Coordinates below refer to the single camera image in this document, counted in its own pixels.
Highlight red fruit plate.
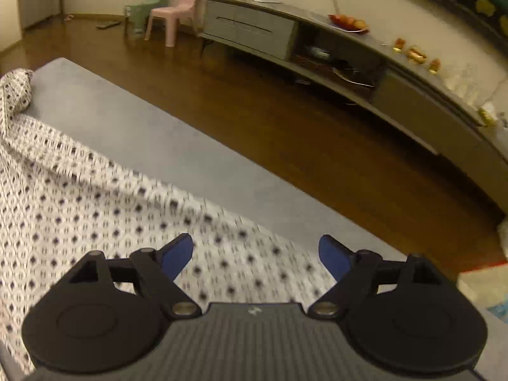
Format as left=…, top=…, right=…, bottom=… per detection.
left=328, top=14, right=370, bottom=34

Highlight white cable bundle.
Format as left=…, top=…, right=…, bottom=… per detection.
left=333, top=67, right=374, bottom=88

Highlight white black-patterned garment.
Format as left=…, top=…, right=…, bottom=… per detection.
left=0, top=69, right=338, bottom=376

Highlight light printed cloth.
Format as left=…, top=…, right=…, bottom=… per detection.
left=456, top=262, right=508, bottom=318

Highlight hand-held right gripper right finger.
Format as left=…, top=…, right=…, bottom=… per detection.
left=307, top=234, right=453, bottom=320

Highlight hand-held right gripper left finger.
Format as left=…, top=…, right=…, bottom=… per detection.
left=59, top=233, right=202, bottom=320

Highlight pink plastic chair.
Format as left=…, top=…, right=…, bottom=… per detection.
left=144, top=0, right=202, bottom=47

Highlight gold tissue box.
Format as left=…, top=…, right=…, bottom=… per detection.
left=478, top=105, right=497, bottom=128

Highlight grey television cabinet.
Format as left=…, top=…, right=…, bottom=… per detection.
left=198, top=0, right=508, bottom=223

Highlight clear glass cups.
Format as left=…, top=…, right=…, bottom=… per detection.
left=442, top=63, right=483, bottom=104

